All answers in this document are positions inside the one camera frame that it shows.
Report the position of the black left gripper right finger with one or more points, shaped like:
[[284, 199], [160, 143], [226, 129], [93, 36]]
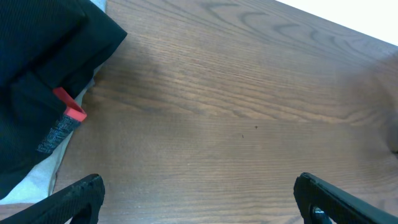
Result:
[[321, 202]]

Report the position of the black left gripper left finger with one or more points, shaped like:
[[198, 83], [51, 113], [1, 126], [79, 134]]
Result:
[[78, 203]]

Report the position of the light grey folded cloth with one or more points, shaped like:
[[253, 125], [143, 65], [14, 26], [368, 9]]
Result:
[[29, 109]]

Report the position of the red and grey tag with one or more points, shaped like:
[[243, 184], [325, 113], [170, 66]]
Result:
[[71, 119]]

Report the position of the black folded shirt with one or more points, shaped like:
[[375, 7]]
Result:
[[74, 60]]

